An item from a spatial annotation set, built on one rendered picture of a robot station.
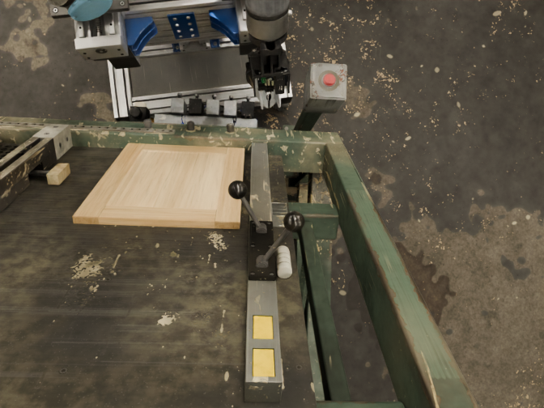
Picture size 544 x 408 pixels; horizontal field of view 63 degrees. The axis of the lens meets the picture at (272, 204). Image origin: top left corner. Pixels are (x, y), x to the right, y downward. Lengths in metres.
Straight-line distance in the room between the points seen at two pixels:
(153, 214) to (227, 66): 1.32
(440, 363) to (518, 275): 2.07
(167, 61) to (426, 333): 1.85
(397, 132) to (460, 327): 1.09
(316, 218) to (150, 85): 1.32
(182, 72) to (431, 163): 1.37
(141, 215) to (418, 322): 0.63
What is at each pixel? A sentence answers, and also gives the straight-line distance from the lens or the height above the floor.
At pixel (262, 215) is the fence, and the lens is 1.00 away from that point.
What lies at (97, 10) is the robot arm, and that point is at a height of 1.19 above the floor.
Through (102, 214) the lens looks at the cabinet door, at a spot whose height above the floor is 1.30.
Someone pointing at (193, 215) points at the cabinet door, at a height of 1.29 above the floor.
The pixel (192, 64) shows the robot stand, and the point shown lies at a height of 0.21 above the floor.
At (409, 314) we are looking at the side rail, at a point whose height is 1.61.
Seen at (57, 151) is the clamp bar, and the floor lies 0.99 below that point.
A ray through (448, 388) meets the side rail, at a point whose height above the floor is 1.73.
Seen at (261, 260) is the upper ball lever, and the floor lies 1.51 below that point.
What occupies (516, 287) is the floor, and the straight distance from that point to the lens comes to 2.75.
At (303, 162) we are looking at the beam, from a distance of 1.48.
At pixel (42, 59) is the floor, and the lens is 2.70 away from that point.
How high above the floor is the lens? 2.32
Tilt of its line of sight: 85 degrees down
